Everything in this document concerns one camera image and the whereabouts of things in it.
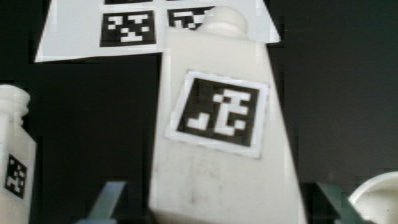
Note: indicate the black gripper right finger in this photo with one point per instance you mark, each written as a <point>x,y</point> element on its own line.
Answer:
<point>333,208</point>

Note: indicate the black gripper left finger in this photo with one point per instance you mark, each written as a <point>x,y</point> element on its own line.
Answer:
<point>104,207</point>

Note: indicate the white round stool seat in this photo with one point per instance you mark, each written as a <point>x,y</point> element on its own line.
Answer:
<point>376,199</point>

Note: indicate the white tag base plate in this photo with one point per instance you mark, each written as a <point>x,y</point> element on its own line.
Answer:
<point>116,27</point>

